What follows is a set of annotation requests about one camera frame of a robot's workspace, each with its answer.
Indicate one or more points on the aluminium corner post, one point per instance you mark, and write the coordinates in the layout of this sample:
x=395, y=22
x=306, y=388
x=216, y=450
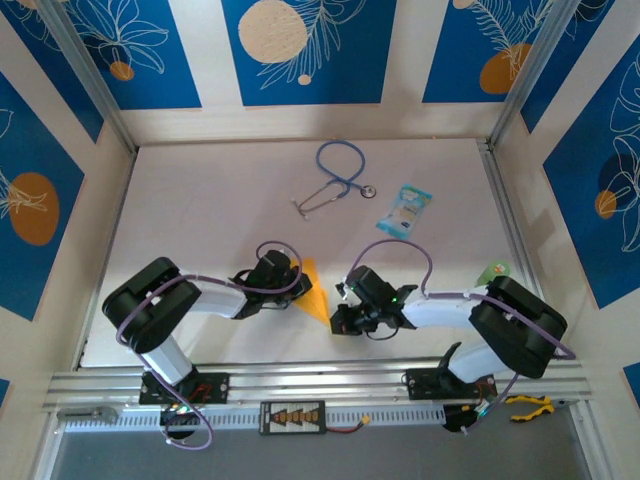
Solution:
x=85, y=70
x=530, y=70

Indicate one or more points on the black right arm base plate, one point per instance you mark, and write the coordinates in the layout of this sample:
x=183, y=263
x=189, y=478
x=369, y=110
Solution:
x=425, y=384

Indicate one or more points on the aluminium side rail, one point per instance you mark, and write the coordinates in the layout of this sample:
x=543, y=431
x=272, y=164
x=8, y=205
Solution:
x=500, y=185

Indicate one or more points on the green bottle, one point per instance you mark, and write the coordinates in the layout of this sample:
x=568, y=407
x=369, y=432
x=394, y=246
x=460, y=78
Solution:
x=497, y=267

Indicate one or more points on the blue white wipes packet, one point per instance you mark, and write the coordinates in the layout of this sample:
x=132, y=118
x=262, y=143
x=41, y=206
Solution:
x=405, y=210

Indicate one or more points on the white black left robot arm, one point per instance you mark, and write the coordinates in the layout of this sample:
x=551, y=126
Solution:
x=220, y=300

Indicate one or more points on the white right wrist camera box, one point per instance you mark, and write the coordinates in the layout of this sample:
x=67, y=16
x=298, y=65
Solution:
x=344, y=292

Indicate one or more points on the small circuit board green LED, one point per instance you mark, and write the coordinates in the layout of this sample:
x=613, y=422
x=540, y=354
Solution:
x=483, y=411
x=180, y=410

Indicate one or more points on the black power distribution board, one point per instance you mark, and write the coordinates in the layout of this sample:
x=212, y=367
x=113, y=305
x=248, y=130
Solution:
x=292, y=417

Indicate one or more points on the orange paper sheet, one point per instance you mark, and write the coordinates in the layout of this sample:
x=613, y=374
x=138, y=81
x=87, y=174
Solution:
x=317, y=305

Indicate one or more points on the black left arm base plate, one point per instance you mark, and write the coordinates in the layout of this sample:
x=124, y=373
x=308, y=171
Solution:
x=215, y=387

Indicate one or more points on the yellow black pliers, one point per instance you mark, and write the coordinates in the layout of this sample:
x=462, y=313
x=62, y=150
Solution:
x=531, y=399

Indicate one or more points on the long aluminium frame rail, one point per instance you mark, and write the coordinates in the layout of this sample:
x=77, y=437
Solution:
x=320, y=380

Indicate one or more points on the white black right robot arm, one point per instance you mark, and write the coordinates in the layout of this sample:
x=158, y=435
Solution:
x=440, y=312

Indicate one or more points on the blue stethoscope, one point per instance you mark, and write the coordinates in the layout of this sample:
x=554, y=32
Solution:
x=368, y=191

